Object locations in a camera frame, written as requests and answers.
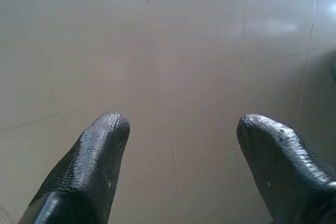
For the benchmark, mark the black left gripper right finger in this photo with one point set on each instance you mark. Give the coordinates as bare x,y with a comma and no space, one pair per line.
283,166

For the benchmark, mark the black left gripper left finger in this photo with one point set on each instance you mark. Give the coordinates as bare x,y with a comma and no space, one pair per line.
86,166

